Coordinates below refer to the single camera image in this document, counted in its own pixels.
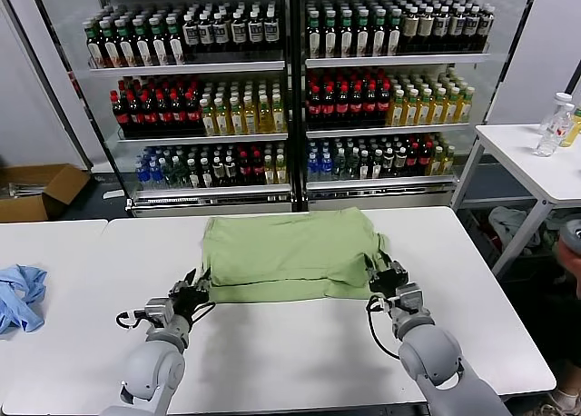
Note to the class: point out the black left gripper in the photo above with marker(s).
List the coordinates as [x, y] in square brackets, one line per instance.
[188, 302]

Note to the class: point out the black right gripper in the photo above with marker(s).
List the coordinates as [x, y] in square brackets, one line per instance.
[390, 277]

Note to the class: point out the light green polo shirt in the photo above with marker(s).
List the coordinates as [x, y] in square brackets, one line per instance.
[290, 252]

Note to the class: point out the grey remote controller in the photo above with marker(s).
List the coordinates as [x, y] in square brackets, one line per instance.
[573, 234]

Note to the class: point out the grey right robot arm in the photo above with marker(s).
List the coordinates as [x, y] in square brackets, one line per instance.
[431, 357]

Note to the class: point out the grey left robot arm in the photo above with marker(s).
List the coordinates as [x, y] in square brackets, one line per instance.
[150, 370]

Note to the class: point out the person's hand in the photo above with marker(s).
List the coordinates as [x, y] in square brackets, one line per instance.
[573, 270]

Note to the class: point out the glass door beverage cooler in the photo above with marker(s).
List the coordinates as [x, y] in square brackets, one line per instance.
[204, 201]
[377, 196]

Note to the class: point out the white cooler shelf board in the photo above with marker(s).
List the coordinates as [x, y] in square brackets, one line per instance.
[213, 189]
[395, 60]
[186, 66]
[386, 130]
[204, 138]
[381, 182]

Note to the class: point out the dark drink bottle white cap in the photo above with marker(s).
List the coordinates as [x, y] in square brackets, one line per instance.
[206, 174]
[219, 172]
[388, 161]
[377, 164]
[231, 171]
[364, 165]
[193, 175]
[400, 161]

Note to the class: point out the green tinted water bottle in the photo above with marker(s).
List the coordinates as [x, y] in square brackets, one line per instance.
[352, 164]
[339, 165]
[167, 174]
[180, 174]

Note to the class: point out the red cap cola bottle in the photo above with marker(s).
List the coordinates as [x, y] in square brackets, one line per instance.
[165, 116]
[425, 157]
[385, 106]
[245, 170]
[343, 108]
[357, 107]
[136, 116]
[194, 114]
[180, 115]
[412, 158]
[314, 108]
[329, 108]
[371, 107]
[151, 116]
[121, 117]
[258, 169]

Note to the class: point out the blue drink bottle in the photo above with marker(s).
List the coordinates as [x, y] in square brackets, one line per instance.
[326, 166]
[313, 166]
[156, 174]
[144, 174]

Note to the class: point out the yellow tea bottle white cap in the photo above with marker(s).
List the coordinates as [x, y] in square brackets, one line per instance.
[264, 120]
[270, 172]
[236, 121]
[281, 171]
[437, 161]
[449, 161]
[250, 121]
[222, 122]
[278, 119]
[209, 122]

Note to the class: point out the small white floor object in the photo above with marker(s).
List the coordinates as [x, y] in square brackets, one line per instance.
[113, 193]

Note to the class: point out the pale grey cloth pile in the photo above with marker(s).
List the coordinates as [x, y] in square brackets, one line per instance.
[510, 224]

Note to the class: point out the yellow green tea bottle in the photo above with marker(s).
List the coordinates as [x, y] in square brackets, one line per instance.
[465, 109]
[410, 111]
[397, 111]
[451, 110]
[424, 111]
[438, 111]

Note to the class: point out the brown cardboard box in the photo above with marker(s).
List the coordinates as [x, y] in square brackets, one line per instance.
[63, 183]

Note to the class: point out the white side table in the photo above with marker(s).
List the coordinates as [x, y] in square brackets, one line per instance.
[513, 161]

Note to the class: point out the crumpled light blue cloth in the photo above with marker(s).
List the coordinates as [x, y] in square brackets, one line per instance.
[22, 297]

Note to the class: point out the grey green cloth pile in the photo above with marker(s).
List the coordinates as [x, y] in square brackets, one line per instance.
[554, 243]

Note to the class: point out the bundle of metal rods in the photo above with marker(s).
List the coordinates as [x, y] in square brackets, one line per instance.
[22, 190]

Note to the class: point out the clear bottle red label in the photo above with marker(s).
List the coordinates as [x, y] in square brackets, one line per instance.
[551, 135]

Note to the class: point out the person's bare leg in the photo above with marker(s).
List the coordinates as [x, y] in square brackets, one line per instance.
[569, 375]

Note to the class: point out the green cap white label bottle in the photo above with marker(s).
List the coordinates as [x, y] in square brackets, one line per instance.
[362, 38]
[145, 48]
[378, 37]
[314, 38]
[330, 38]
[112, 49]
[128, 49]
[96, 49]
[394, 36]
[177, 46]
[346, 38]
[161, 47]

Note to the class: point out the person's sneaker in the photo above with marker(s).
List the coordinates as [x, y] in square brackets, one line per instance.
[560, 402]

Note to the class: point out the yellow drink bottle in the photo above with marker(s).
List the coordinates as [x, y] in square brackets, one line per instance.
[573, 131]

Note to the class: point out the open glass cooler door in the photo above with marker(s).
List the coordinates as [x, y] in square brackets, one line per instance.
[508, 47]
[63, 83]

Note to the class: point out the dark bottle beige label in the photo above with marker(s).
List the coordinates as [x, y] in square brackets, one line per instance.
[411, 26]
[426, 26]

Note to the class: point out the clear bottle white cap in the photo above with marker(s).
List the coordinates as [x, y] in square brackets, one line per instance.
[562, 98]

